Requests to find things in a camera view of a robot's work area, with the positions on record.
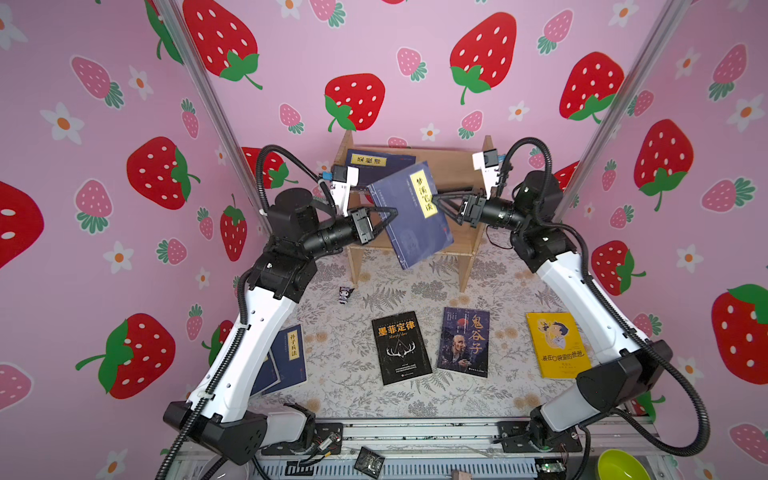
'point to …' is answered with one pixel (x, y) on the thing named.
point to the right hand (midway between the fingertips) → (435, 197)
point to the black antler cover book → (400, 346)
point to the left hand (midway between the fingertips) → (396, 212)
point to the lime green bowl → (617, 464)
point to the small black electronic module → (369, 462)
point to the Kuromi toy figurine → (344, 293)
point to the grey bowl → (223, 473)
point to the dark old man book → (464, 341)
